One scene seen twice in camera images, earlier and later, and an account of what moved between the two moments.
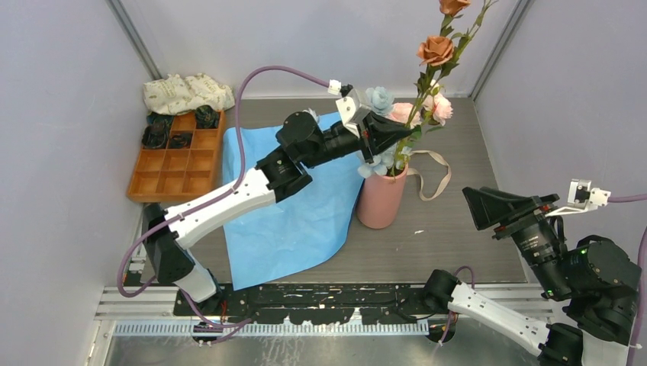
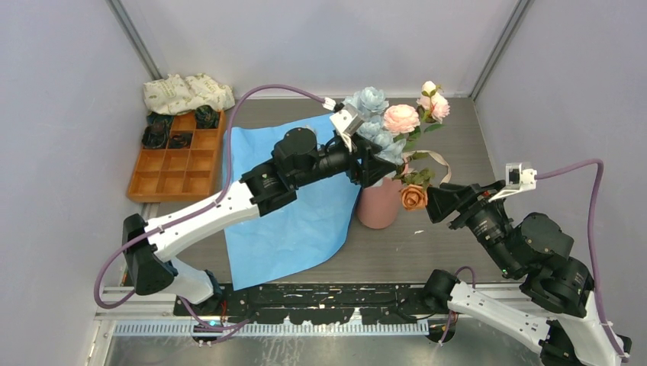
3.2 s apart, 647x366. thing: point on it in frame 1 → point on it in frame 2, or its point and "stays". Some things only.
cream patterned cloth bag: (173, 94) stays
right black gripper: (487, 203) → (441, 199)
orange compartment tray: (170, 174) stays
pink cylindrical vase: (379, 198) stays
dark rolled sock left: (155, 135) stays
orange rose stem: (436, 53) → (414, 195)
